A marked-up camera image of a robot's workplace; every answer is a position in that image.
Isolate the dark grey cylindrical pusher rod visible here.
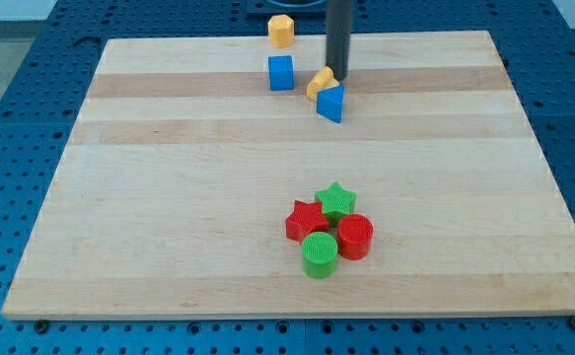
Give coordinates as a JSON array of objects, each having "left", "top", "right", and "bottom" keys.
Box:
[{"left": 325, "top": 0, "right": 354, "bottom": 81}]

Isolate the blue triangle block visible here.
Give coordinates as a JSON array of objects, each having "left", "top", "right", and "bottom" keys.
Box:
[{"left": 316, "top": 85, "right": 345, "bottom": 123}]

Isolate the yellow hexagon block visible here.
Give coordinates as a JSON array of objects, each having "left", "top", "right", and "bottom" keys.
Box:
[{"left": 267, "top": 14, "right": 295, "bottom": 48}]

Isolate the yellow cylinder block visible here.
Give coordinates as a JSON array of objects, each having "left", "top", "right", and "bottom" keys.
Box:
[{"left": 306, "top": 66, "right": 339, "bottom": 102}]

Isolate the blue cube block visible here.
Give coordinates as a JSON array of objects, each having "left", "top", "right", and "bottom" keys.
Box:
[{"left": 268, "top": 55, "right": 295, "bottom": 91}]

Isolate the green star block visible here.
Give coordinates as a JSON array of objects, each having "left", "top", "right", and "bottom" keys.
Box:
[{"left": 315, "top": 181, "right": 357, "bottom": 227}]

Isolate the red star block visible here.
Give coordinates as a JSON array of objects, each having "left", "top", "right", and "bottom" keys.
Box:
[{"left": 285, "top": 200, "right": 330, "bottom": 244}]

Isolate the light wooden board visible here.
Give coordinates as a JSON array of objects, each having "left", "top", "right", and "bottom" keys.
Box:
[{"left": 2, "top": 31, "right": 575, "bottom": 320}]

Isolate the red cylinder block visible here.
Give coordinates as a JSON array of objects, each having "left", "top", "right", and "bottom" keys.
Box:
[{"left": 336, "top": 214, "right": 374, "bottom": 260}]

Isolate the green cylinder block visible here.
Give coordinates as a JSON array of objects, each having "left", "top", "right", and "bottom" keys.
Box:
[{"left": 301, "top": 232, "right": 338, "bottom": 279}]

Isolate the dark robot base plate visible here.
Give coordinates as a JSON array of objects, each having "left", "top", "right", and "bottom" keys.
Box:
[{"left": 242, "top": 0, "right": 326, "bottom": 18}]

